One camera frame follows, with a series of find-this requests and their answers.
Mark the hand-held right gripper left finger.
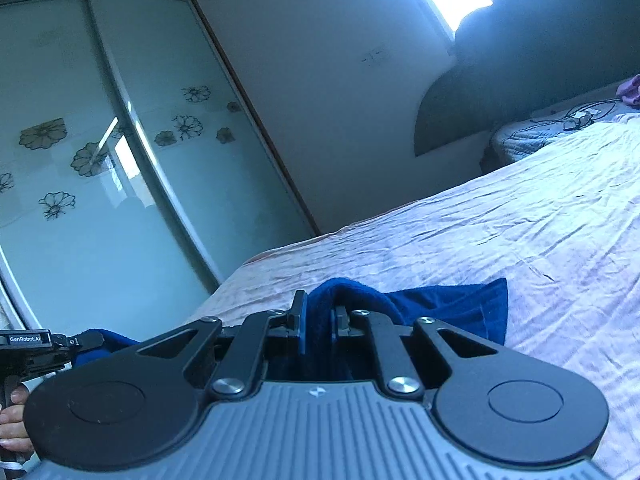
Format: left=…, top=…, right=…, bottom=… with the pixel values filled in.
left=137, top=290, right=308, bottom=401

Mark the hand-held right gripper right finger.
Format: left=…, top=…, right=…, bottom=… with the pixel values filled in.
left=331, top=305, right=503, bottom=400

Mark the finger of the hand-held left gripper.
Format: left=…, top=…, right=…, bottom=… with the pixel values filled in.
left=74, top=331, right=108, bottom=357

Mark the blue beaded sweater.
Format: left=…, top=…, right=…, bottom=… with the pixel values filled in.
left=75, top=276, right=508, bottom=382

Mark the person's left hand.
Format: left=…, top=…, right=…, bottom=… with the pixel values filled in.
left=0, top=385, right=35, bottom=454

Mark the frosted floral wardrobe door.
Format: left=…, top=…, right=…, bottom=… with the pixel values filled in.
left=89, top=0, right=321, bottom=288
left=0, top=0, right=223, bottom=353

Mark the bed with pink sheet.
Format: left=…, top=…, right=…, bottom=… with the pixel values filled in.
left=192, top=110, right=640, bottom=480

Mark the quilted printed pillow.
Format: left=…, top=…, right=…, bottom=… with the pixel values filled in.
left=487, top=96, right=640, bottom=166

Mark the dark scalloped headboard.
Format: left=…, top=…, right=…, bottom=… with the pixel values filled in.
left=414, top=0, right=640, bottom=158

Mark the purple cloth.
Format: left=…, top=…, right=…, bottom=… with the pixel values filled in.
left=616, top=74, right=640, bottom=108

